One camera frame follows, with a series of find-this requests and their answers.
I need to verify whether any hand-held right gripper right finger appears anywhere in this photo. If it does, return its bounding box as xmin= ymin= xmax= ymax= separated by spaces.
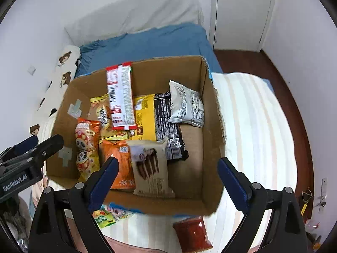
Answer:
xmin=217 ymin=157 xmax=308 ymax=253

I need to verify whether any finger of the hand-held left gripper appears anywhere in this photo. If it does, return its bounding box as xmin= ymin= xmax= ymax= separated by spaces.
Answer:
xmin=26 ymin=134 xmax=64 ymax=163
xmin=0 ymin=136 xmax=39 ymax=162

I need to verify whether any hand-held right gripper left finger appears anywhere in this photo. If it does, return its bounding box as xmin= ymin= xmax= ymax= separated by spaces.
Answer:
xmin=28 ymin=156 xmax=120 ymax=253

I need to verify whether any yellow panda snack packet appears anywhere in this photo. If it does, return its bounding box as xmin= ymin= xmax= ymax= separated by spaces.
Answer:
xmin=76 ymin=149 xmax=101 ymax=182

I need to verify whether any orange snack packet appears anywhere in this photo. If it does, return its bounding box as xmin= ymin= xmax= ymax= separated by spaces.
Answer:
xmin=99 ymin=139 xmax=136 ymax=190

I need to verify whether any red panda snack packet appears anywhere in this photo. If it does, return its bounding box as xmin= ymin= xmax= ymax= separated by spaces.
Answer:
xmin=75 ymin=118 xmax=102 ymax=152

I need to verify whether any cardboard box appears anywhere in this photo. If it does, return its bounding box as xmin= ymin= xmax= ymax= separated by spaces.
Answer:
xmin=47 ymin=55 xmax=227 ymax=216

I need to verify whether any beige chocolate wafer packet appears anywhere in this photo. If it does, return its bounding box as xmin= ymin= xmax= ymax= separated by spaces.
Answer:
xmin=127 ymin=138 xmax=176 ymax=199

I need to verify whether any yellow puffed snack packet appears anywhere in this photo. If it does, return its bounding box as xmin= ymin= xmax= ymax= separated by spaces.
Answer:
xmin=88 ymin=93 xmax=129 ymax=141

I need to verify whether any yellow and black long packet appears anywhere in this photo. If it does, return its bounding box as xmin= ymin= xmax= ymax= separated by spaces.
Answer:
xmin=129 ymin=94 xmax=158 ymax=141

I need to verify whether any red and white long packet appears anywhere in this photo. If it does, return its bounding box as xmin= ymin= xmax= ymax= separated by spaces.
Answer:
xmin=106 ymin=61 xmax=137 ymax=130

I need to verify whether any black long snack packet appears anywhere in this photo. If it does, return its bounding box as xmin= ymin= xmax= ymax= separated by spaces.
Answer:
xmin=153 ymin=92 xmax=189 ymax=161

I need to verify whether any grey and white snack packet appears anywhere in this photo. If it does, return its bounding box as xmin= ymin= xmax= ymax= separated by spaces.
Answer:
xmin=168 ymin=80 xmax=205 ymax=128

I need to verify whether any small packet with faces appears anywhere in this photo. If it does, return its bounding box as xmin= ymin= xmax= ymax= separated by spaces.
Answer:
xmin=111 ymin=206 xmax=136 ymax=220

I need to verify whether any green candy packet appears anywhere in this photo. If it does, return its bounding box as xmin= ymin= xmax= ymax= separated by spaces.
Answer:
xmin=92 ymin=204 xmax=118 ymax=228

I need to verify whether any white bear print pillow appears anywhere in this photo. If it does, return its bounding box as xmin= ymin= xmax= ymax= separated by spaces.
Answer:
xmin=29 ymin=45 xmax=82 ymax=164

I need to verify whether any dark red snack packet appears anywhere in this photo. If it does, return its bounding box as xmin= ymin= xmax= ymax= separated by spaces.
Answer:
xmin=172 ymin=215 xmax=213 ymax=252

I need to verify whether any blue bed sheet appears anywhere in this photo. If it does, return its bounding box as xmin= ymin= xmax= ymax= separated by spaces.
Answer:
xmin=74 ymin=22 xmax=224 ymax=78

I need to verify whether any white door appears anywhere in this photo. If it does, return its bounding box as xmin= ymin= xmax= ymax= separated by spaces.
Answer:
xmin=209 ymin=0 xmax=278 ymax=52

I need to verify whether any white wall bracket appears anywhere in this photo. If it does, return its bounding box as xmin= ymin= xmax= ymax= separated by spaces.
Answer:
xmin=317 ymin=178 xmax=328 ymax=213

